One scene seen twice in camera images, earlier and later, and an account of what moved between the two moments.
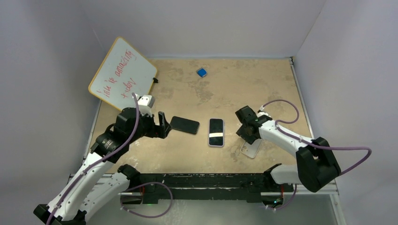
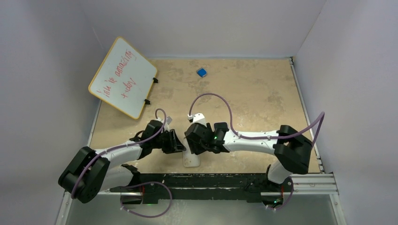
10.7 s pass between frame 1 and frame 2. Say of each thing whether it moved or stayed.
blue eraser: stayed
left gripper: moved
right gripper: moved
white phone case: moved
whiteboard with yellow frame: stayed
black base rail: stayed
